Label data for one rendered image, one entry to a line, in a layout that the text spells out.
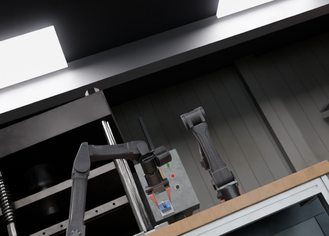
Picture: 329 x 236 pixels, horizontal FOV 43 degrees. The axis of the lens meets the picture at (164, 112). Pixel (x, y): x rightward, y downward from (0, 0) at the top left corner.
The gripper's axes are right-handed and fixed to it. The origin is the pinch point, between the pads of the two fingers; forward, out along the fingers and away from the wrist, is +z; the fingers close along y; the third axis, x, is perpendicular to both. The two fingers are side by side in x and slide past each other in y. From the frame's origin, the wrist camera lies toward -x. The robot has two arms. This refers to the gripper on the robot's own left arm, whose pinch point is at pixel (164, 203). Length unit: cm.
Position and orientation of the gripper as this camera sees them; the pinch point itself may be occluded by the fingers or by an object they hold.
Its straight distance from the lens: 175.0
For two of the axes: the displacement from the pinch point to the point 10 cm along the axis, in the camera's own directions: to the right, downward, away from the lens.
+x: 0.8, 0.4, -10.0
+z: 3.8, 9.2, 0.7
